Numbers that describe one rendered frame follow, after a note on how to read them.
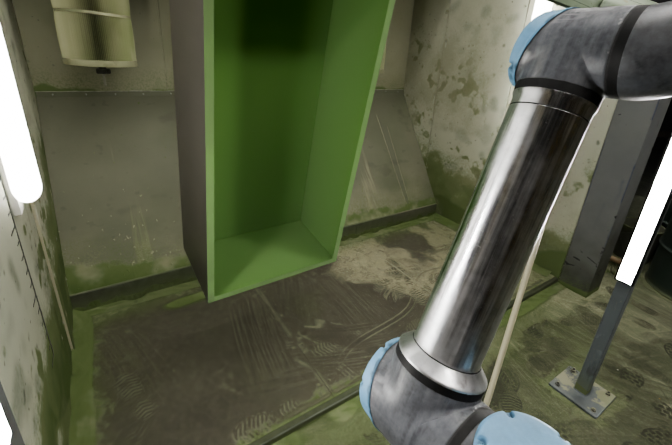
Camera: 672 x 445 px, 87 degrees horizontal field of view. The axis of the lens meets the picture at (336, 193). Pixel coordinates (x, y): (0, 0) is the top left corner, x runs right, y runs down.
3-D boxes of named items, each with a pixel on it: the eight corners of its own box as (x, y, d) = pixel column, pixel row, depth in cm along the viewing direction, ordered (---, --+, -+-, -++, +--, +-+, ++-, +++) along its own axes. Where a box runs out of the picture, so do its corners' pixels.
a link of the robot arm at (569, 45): (414, 510, 51) (655, -27, 40) (340, 414, 64) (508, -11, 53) (467, 472, 61) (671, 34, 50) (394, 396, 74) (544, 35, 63)
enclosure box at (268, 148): (183, 247, 160) (164, -84, 99) (300, 220, 193) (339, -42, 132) (207, 303, 137) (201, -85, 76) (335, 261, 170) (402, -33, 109)
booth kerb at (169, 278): (74, 317, 184) (69, 296, 179) (75, 314, 186) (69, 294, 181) (435, 216, 326) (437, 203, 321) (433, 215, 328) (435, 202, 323)
